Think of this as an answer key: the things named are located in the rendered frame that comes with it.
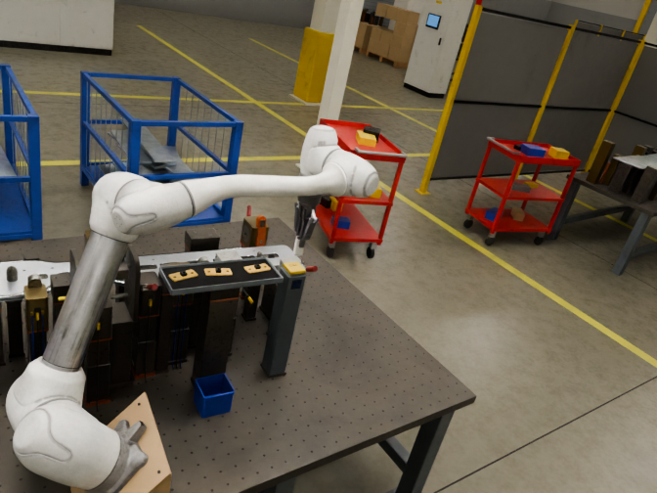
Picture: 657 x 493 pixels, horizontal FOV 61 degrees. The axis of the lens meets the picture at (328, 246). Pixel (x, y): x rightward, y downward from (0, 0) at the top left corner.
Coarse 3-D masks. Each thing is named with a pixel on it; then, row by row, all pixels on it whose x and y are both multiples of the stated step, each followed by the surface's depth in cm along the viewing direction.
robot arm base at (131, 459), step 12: (120, 432) 149; (132, 432) 148; (120, 444) 144; (132, 444) 147; (120, 456) 143; (132, 456) 145; (144, 456) 144; (120, 468) 142; (132, 468) 143; (108, 480) 140; (120, 480) 142; (96, 492) 142; (108, 492) 142
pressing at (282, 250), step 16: (144, 256) 209; (160, 256) 211; (176, 256) 214; (192, 256) 216; (208, 256) 219; (288, 256) 232; (0, 272) 183; (32, 272) 186; (48, 272) 188; (64, 272) 190; (0, 288) 176; (16, 288) 177; (48, 288) 180
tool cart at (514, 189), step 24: (504, 144) 537; (528, 144) 524; (480, 168) 544; (576, 168) 530; (504, 192) 514; (528, 192) 537; (552, 192) 557; (480, 216) 549; (504, 216) 563; (528, 216) 578; (552, 216) 554
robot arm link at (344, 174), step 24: (336, 168) 159; (360, 168) 159; (192, 192) 144; (216, 192) 149; (240, 192) 153; (264, 192) 154; (288, 192) 155; (312, 192) 157; (336, 192) 161; (360, 192) 160; (192, 216) 147
